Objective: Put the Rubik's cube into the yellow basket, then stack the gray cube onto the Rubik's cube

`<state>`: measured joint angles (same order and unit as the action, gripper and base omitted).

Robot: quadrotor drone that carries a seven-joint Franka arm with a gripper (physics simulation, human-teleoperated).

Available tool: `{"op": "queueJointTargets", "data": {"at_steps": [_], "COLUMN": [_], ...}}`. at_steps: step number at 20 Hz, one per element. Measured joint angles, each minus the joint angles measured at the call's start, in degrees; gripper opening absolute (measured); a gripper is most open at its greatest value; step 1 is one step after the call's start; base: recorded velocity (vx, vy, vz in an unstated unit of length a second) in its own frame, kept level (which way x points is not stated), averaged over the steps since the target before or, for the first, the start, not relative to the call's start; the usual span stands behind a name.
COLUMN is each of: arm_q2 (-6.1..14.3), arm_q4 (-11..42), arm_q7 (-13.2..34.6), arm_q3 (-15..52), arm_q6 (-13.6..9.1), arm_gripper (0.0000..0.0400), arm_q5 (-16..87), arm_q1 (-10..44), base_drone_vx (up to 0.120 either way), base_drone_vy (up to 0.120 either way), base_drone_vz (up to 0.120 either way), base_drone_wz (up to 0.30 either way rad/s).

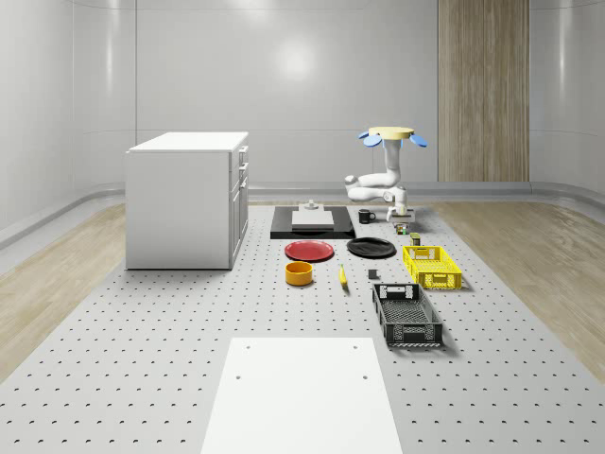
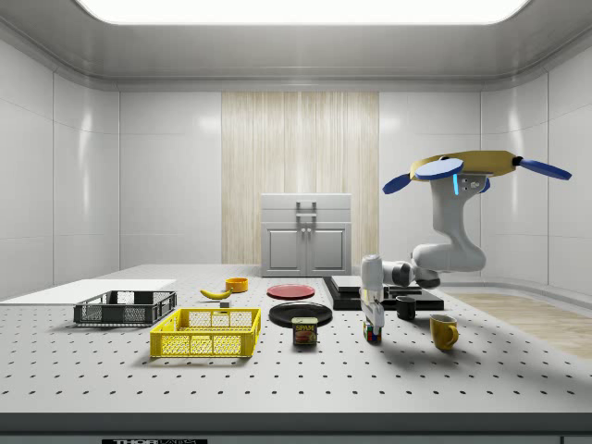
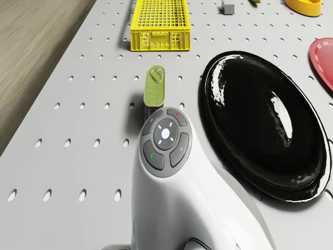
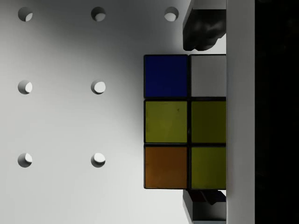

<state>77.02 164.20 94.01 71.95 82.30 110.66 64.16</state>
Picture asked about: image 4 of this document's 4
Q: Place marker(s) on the puzzle cube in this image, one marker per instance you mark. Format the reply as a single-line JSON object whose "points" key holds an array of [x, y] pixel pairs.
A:
{"points": [[165, 121]]}

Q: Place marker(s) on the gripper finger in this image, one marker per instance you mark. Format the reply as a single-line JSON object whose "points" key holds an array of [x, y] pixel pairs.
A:
{"points": [[205, 210], [203, 28]]}

